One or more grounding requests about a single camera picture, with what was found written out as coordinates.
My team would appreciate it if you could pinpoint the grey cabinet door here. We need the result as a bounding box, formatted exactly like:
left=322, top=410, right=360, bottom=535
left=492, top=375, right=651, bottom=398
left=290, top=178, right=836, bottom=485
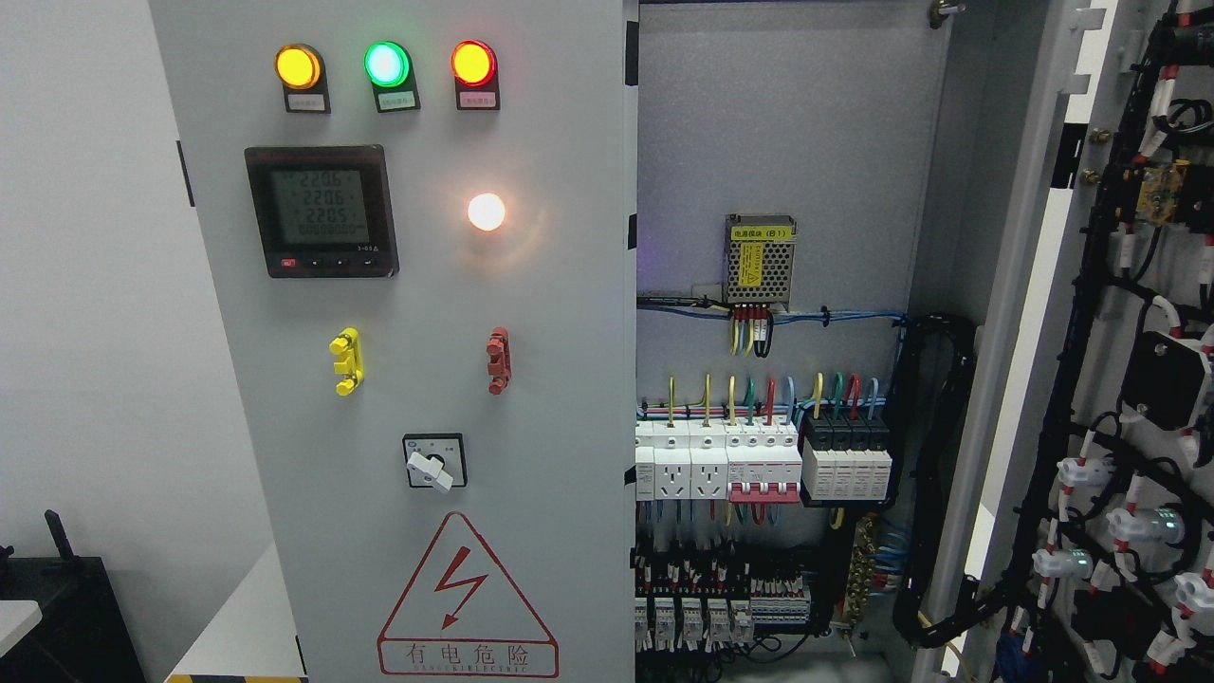
left=908, top=1, right=1212, bottom=682
left=149, top=1, right=639, bottom=682

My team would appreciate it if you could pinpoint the white socket breaker row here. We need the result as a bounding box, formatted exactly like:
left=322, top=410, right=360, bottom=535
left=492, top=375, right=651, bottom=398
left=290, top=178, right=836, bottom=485
left=635, top=420, right=728, bottom=502

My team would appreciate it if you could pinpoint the metal mesh power supply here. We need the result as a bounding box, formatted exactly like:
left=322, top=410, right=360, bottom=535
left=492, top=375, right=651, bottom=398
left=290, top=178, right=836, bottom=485
left=724, top=214, right=798, bottom=304

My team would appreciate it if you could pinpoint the white glowing indicator lamp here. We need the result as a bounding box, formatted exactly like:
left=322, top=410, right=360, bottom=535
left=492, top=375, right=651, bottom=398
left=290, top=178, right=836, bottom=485
left=467, top=192, right=506, bottom=232

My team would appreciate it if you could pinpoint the black white surge protector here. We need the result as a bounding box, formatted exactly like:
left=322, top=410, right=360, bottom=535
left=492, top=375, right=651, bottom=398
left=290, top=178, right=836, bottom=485
left=800, top=412, right=894, bottom=507

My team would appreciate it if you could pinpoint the red indicator lamp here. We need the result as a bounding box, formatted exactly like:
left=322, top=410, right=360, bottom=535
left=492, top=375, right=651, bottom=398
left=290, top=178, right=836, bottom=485
left=450, top=40, right=497, bottom=87

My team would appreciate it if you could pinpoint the red triangle warning sticker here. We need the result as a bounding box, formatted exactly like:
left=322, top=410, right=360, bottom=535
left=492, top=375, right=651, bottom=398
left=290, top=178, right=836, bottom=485
left=378, top=511, right=560, bottom=678

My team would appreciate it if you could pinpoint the black digital power meter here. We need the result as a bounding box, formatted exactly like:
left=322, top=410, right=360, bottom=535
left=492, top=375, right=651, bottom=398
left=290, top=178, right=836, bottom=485
left=244, top=144, right=398, bottom=278

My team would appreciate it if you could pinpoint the brass ground terminal bar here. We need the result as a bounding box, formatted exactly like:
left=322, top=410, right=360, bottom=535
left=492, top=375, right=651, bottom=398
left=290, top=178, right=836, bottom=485
left=840, top=514, right=877, bottom=628

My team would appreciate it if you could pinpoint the green indicator lamp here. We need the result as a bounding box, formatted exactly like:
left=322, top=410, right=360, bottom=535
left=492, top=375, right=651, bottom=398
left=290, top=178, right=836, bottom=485
left=363, top=42, right=412, bottom=89

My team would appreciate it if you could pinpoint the yellow indicator lamp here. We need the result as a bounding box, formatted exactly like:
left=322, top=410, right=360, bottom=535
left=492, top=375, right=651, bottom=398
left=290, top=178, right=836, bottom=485
left=274, top=44, right=322, bottom=91

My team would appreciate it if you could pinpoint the black box at left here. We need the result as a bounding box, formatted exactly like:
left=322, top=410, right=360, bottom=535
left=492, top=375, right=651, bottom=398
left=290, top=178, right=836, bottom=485
left=1, top=510, right=146, bottom=682

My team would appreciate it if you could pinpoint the red terminal post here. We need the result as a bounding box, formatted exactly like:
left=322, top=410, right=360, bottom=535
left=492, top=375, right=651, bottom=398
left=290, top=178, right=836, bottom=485
left=486, top=328, right=512, bottom=395

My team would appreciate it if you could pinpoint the red handle circuit breaker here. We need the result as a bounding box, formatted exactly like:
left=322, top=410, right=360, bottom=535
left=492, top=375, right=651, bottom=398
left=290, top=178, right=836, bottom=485
left=726, top=422, right=802, bottom=505

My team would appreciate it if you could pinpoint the white rotary selector switch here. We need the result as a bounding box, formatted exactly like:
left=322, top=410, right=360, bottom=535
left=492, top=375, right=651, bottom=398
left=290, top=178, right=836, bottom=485
left=402, top=433, right=469, bottom=493

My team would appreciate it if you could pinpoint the yellow terminal post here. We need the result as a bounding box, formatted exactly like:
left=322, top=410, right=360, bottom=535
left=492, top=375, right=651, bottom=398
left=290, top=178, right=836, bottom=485
left=329, top=328, right=364, bottom=397

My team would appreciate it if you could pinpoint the right black cable loom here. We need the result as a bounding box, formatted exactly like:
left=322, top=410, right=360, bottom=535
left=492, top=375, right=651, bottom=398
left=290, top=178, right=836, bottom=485
left=887, top=313, right=980, bottom=649

